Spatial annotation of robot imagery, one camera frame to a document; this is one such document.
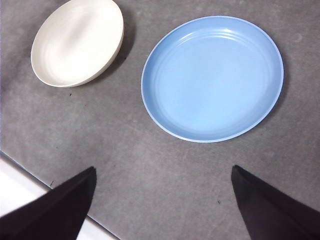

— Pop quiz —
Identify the white round plate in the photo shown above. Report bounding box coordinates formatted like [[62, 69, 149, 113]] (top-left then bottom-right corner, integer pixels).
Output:
[[30, 0, 125, 88]]

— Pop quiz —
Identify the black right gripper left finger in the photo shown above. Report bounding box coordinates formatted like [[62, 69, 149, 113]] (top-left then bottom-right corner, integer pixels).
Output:
[[0, 166, 97, 240]]

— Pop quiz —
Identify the blue round plate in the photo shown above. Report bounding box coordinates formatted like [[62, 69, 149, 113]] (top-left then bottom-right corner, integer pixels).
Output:
[[140, 15, 285, 144]]

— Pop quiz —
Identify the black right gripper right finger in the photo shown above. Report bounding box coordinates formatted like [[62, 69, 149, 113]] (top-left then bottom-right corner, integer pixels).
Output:
[[231, 164, 320, 240]]

